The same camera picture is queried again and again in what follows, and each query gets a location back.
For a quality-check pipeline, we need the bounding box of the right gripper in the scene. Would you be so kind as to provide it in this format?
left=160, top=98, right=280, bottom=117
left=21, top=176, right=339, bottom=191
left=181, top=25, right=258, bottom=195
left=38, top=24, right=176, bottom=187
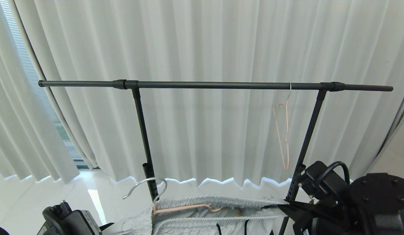
left=277, top=200, right=352, bottom=235

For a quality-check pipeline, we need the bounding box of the pink clothes hanger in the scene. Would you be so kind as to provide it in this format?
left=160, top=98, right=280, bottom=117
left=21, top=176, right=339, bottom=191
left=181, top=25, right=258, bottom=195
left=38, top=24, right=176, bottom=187
left=122, top=177, right=242, bottom=216
left=273, top=83, right=292, bottom=171

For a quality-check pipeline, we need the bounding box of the black clothes rack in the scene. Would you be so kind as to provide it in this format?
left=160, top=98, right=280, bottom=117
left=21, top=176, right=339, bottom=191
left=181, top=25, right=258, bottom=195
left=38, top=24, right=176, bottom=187
left=38, top=79, right=394, bottom=235

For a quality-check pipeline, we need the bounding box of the white curtain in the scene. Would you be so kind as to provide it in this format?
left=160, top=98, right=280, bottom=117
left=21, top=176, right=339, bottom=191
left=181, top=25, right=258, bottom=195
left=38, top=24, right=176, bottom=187
left=13, top=0, right=404, bottom=188
left=0, top=0, right=81, bottom=184

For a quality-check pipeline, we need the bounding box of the window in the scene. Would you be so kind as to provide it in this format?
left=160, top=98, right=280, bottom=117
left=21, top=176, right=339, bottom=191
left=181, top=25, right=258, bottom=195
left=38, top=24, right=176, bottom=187
left=0, top=0, right=100, bottom=170

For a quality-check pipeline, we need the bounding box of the black cable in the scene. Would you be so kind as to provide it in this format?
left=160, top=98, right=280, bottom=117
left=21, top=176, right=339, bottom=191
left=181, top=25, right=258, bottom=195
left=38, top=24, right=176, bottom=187
left=315, top=161, right=350, bottom=188

